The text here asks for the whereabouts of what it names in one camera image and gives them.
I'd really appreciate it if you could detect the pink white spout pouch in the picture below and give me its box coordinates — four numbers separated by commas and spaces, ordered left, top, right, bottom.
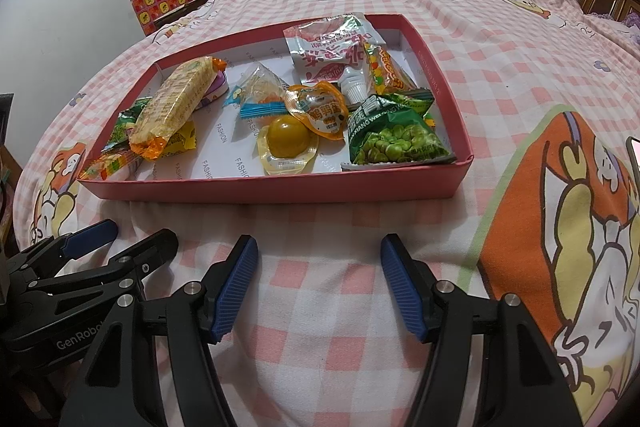
283, 13, 388, 102

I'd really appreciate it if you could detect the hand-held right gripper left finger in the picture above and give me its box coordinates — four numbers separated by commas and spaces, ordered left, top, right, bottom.
60, 234, 259, 427

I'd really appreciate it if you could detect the pink checked printed bedsheet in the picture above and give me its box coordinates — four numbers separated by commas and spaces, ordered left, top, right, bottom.
12, 0, 640, 427

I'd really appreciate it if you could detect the rainbow striped candy packet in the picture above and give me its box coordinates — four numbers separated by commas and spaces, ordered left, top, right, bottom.
80, 147, 146, 182

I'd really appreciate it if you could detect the green packet with yellow end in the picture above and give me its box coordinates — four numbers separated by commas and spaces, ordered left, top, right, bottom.
106, 97, 153, 142

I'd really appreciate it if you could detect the purple knitted cloth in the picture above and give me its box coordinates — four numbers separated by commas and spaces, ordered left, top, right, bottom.
585, 9, 633, 25

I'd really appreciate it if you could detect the yellow snack packet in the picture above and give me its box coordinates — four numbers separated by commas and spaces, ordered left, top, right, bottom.
162, 119, 197, 152

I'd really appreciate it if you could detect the burger gummy packet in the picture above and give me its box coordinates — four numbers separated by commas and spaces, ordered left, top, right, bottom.
364, 44, 418, 95

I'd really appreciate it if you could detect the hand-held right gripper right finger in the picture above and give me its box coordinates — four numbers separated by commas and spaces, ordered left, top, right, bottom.
380, 233, 583, 427

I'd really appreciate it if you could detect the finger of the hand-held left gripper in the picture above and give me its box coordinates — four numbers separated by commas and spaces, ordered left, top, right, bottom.
12, 219, 119, 280
30, 228, 179, 305

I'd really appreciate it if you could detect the yellow ball jelly cup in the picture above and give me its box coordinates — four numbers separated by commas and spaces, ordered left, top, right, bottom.
256, 115, 319, 176

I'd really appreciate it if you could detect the green pea packet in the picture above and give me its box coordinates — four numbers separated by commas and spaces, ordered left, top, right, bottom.
372, 91, 435, 118
341, 107, 455, 172

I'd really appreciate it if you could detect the orange egg packet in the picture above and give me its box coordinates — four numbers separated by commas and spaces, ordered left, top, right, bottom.
285, 81, 349, 140

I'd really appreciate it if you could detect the purple candy tin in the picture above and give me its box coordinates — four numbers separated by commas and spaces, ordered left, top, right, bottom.
197, 74, 230, 112

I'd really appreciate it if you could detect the clear packet with blue edge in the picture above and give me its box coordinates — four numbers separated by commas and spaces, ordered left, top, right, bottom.
222, 62, 291, 120

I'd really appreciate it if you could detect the wooden chair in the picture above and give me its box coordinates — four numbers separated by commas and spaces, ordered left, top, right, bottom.
152, 0, 216, 30

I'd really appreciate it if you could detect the red cardboard box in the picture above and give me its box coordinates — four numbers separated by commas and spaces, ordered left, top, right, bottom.
77, 13, 473, 202

